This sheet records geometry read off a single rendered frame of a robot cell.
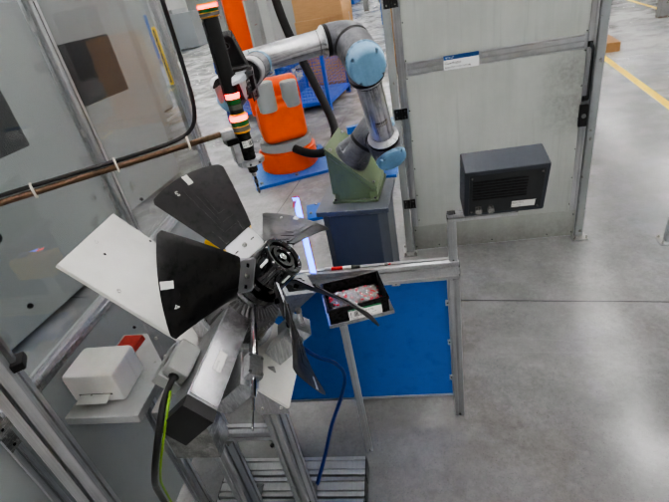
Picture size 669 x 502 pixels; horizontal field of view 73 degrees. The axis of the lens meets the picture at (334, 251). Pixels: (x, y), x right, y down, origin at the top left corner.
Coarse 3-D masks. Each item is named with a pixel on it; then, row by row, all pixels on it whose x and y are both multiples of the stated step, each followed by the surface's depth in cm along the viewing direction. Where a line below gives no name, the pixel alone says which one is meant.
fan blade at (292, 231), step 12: (264, 216) 150; (276, 216) 150; (288, 216) 151; (264, 228) 143; (276, 228) 142; (288, 228) 142; (300, 228) 142; (312, 228) 144; (324, 228) 148; (264, 240) 136; (288, 240) 132; (300, 240) 134
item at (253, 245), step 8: (248, 232) 122; (240, 240) 122; (248, 240) 122; (256, 240) 122; (232, 248) 121; (240, 248) 121; (248, 248) 121; (256, 248) 121; (240, 256) 121; (248, 256) 121
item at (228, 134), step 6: (222, 132) 108; (228, 132) 109; (222, 138) 109; (228, 138) 109; (234, 138) 110; (228, 144) 109; (234, 144) 110; (234, 150) 111; (240, 150) 112; (234, 156) 113; (240, 156) 112; (258, 156) 115; (240, 162) 113; (246, 162) 113; (252, 162) 113; (258, 162) 113
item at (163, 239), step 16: (160, 240) 94; (176, 240) 96; (192, 240) 100; (160, 256) 93; (176, 256) 96; (192, 256) 99; (208, 256) 102; (224, 256) 106; (160, 272) 92; (176, 272) 95; (192, 272) 98; (208, 272) 102; (224, 272) 106; (176, 288) 95; (192, 288) 98; (208, 288) 102; (224, 288) 107; (192, 304) 98; (208, 304) 103; (224, 304) 109; (176, 320) 94; (192, 320) 99; (176, 336) 94
